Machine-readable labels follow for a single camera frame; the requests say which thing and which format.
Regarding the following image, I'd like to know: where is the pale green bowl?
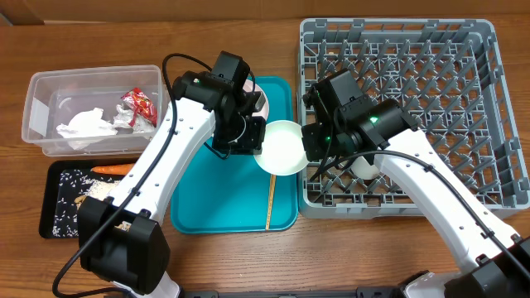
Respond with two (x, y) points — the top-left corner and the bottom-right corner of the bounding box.
(254, 120), (309, 176)

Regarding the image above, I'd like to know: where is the large pink plate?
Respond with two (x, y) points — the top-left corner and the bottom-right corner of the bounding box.
(243, 79), (270, 120)

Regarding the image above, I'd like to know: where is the red snack wrapper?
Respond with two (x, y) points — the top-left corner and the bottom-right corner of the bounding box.
(121, 88), (157, 127)

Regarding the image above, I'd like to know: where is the white tissue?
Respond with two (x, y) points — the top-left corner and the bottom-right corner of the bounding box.
(113, 104), (155, 133)
(56, 108), (118, 150)

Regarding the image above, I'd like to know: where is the orange carrot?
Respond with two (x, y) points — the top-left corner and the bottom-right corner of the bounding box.
(91, 163), (135, 175)

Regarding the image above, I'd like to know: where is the rice and peanut food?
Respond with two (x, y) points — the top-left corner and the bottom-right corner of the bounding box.
(51, 169), (123, 238)

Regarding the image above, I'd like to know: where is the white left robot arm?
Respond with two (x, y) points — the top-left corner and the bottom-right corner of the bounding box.
(72, 51), (266, 297)

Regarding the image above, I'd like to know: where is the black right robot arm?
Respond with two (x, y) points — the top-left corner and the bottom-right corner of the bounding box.
(301, 70), (529, 297)

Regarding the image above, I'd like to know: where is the grey dishwasher rack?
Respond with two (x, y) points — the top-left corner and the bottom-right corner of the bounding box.
(297, 18), (529, 218)

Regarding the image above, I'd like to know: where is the left wooden chopstick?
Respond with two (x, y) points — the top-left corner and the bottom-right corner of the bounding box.
(265, 175), (277, 231)

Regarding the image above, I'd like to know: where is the clear plastic bin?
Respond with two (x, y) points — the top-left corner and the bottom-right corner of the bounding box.
(22, 65), (169, 156)

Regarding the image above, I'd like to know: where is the black plastic tray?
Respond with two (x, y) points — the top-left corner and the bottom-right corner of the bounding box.
(38, 157), (137, 238)

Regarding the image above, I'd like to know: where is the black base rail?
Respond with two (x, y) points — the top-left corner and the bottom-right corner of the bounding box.
(179, 286), (405, 298)

